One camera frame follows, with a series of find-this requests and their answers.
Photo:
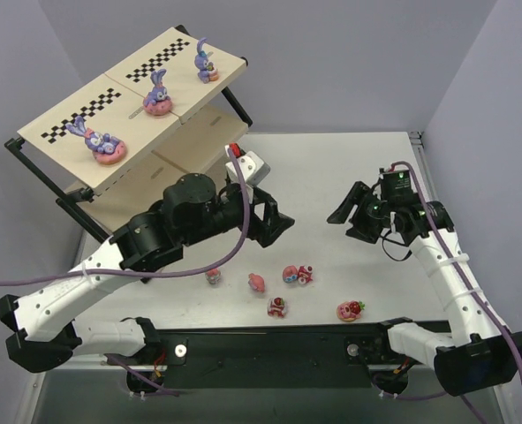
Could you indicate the strawberry cake slice toy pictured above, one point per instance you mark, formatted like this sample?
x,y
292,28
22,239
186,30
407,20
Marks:
x,y
277,307

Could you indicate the aluminium table frame rail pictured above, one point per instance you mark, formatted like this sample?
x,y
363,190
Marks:
x,y
416,140

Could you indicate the purple bunny holding cupcake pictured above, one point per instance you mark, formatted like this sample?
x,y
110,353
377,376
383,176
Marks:
x,y
207,71

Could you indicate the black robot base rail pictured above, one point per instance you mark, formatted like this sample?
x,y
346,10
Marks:
x,y
334,356

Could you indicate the pink bear strawberry donut toy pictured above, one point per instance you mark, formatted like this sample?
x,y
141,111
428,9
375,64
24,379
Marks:
x,y
350,311

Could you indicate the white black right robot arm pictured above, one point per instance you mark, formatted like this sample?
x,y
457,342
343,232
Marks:
x,y
480,350

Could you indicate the pink bear red cake toy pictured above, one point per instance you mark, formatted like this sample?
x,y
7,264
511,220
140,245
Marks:
x,y
302,275

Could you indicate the pink lying figure toy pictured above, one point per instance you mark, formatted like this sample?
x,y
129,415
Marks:
x,y
256,283

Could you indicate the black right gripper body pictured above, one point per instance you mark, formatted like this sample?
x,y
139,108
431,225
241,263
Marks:
x,y
366,214

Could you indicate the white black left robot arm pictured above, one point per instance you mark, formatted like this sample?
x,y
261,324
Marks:
x,y
46,328

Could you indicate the pink figure flower wreath toy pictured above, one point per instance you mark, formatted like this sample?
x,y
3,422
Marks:
x,y
213,276

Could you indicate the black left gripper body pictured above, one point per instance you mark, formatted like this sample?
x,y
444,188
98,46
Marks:
x,y
260,216

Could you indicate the beige three-tier shelf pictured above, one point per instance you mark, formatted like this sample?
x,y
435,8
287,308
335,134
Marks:
x,y
160,149

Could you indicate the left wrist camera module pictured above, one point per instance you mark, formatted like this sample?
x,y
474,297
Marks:
x,y
253,168

